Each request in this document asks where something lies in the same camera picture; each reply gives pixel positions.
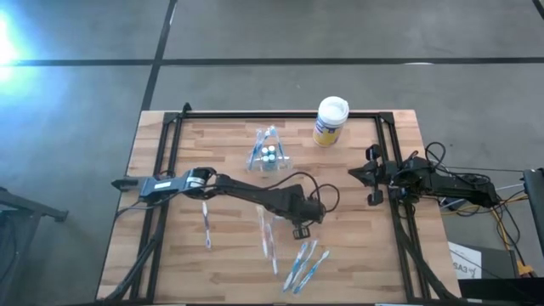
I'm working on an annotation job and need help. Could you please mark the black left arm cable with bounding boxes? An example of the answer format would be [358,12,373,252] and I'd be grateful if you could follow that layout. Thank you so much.
[263,170,341,216]

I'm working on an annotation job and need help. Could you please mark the clear plastic organizer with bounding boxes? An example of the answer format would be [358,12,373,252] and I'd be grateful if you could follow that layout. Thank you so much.
[245,125,295,172]

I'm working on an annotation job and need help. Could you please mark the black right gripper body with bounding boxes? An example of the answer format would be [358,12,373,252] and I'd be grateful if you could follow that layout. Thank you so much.
[365,144,403,207]

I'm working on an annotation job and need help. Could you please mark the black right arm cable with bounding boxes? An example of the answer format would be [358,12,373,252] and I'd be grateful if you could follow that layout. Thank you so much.
[407,141,494,188]

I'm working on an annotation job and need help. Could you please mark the black panel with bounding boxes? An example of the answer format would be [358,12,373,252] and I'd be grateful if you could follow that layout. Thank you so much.
[522,167,544,259]

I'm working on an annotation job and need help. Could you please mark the black aluminium table frame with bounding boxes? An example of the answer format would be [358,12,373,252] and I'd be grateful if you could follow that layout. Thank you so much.
[95,101,462,306]

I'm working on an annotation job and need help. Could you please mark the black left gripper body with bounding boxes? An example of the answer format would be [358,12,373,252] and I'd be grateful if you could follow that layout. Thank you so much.
[283,190,327,240]

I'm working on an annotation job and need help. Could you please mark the yellow white wipes canister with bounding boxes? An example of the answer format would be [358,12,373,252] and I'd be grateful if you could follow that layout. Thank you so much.
[312,95,350,149]

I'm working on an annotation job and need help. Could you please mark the yellow cable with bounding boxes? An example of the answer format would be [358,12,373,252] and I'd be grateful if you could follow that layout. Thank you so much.
[441,202,536,278]

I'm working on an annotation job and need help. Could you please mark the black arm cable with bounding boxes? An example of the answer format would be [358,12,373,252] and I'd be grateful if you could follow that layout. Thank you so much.
[407,141,494,188]
[263,170,341,216]

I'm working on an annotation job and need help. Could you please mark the grey box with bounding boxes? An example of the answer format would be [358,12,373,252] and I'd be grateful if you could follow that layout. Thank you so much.
[479,245,522,280]

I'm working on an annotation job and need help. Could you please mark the white printed sign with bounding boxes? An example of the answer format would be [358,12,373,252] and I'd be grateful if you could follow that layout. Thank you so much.
[448,241,484,281]

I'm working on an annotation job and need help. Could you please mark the black box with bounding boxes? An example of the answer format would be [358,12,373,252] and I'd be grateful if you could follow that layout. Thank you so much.
[457,276,544,306]

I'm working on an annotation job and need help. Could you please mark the black metal stand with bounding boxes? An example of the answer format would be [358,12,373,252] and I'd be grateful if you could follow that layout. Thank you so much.
[0,185,70,306]

